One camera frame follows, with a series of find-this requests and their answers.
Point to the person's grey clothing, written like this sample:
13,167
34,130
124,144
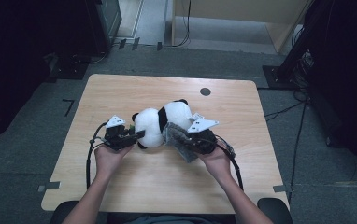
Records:
173,220

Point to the dark cabinet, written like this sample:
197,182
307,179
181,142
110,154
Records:
105,25

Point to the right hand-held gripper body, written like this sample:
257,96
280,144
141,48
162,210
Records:
206,141

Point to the grey cloth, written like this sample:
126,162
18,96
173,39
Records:
178,140

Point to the dark curtain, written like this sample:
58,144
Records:
348,77
17,62

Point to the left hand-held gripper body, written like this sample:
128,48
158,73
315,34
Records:
117,138

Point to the person's left hand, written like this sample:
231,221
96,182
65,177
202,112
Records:
108,163

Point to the light wooden furniture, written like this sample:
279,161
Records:
229,9

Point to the black metal stand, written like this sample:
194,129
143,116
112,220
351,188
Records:
295,46

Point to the grey tape strip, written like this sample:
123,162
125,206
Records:
281,188
49,186

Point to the black floor tape mark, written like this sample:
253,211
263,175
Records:
69,107

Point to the small grey floor tape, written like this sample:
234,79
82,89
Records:
159,46
135,44
122,43

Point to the dark round table grommet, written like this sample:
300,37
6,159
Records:
205,91

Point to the panda plush toy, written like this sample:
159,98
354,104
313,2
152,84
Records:
148,127

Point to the person's right hand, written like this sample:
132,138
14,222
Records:
218,163

